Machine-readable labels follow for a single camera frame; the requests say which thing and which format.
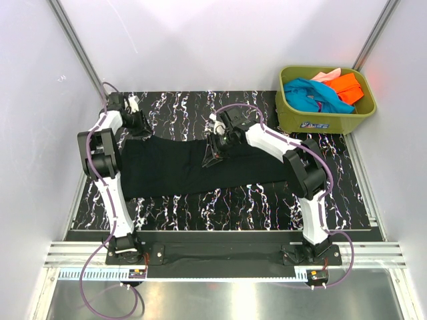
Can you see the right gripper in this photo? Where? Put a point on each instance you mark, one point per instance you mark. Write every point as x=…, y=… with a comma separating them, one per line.
x=213, y=154

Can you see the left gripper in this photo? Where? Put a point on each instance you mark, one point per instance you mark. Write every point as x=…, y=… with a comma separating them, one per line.
x=143, y=128

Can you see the black t-shirt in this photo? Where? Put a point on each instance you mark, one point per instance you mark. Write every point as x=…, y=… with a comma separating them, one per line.
x=160, y=167

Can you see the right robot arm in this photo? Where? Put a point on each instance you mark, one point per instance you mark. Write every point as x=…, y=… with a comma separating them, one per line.
x=307, y=176

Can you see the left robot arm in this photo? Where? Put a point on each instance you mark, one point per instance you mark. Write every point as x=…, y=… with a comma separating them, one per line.
x=101, y=162

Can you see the black marbled table mat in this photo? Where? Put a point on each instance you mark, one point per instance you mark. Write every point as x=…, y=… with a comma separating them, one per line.
x=181, y=116

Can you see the blue t-shirt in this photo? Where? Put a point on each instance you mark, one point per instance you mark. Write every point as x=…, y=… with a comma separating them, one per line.
x=314, y=97

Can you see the olive green plastic bin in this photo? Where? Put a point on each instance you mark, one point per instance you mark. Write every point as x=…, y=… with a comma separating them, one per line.
x=292, y=120

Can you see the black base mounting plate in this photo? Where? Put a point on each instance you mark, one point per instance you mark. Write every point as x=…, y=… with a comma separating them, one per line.
x=207, y=255

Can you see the pink t-shirt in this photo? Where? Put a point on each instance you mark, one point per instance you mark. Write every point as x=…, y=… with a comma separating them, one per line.
x=329, y=76

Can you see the orange t-shirt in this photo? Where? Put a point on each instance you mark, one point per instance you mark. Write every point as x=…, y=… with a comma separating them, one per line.
x=347, y=88

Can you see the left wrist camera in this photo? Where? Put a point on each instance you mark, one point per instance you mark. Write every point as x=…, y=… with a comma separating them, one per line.
x=131, y=104

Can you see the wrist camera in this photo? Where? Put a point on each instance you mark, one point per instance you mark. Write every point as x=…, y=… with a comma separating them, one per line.
x=131, y=104
x=228, y=120

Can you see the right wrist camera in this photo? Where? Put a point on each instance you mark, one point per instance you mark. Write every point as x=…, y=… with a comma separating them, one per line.
x=228, y=120

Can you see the left aluminium frame post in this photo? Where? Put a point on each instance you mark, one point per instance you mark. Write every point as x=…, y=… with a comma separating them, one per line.
x=73, y=39

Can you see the aluminium frame post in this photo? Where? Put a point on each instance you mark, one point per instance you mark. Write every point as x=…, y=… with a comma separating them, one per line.
x=73, y=39
x=384, y=17

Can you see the right aluminium frame post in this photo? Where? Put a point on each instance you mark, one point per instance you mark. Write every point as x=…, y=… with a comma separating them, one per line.
x=384, y=17

